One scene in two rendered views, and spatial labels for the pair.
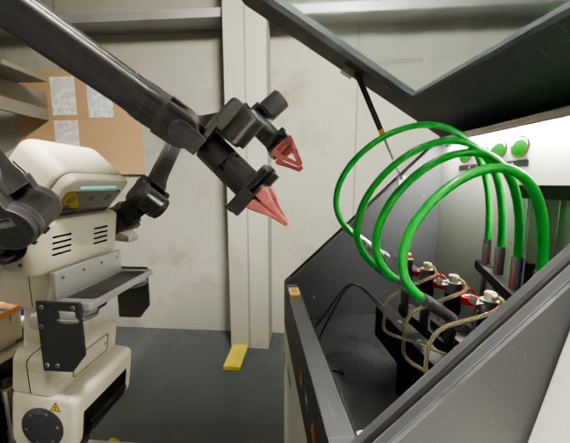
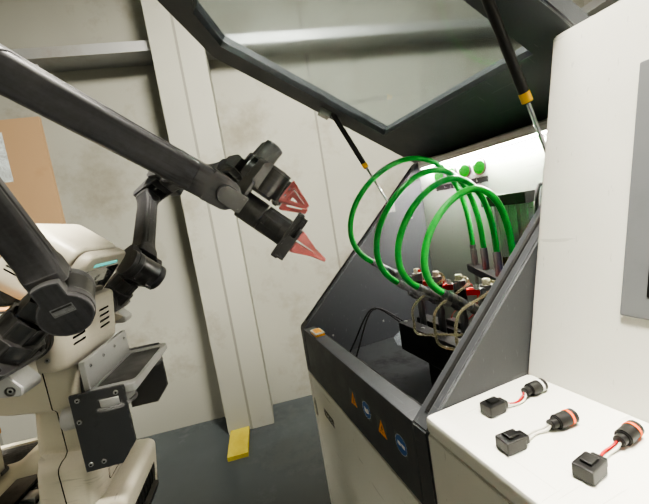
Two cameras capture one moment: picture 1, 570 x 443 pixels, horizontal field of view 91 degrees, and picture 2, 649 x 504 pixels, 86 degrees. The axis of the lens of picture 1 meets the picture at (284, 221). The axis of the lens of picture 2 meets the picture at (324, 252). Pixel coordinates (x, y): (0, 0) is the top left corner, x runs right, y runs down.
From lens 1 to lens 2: 0.25 m
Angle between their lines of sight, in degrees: 14
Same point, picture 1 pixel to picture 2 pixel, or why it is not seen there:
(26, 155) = not seen: hidden behind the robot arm
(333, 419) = (401, 402)
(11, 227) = (72, 311)
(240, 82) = (186, 123)
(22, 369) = (53, 482)
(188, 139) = (234, 200)
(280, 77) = (229, 113)
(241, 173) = (280, 223)
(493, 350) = (496, 309)
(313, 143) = not seen: hidden behind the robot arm
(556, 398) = (537, 330)
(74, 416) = not seen: outside the picture
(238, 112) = (270, 172)
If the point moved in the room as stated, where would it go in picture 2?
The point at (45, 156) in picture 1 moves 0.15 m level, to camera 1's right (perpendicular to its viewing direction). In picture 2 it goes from (54, 239) to (137, 226)
